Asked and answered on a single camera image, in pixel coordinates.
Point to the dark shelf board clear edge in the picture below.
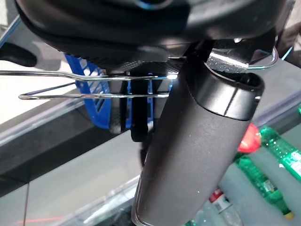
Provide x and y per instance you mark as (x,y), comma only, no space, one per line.
(105,202)

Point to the blue plastic shopping basket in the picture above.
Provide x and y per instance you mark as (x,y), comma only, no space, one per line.
(101,123)

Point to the small green soda bottle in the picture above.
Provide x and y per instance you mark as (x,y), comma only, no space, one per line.
(261,181)
(282,150)

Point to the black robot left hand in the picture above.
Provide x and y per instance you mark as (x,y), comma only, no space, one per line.
(188,141)

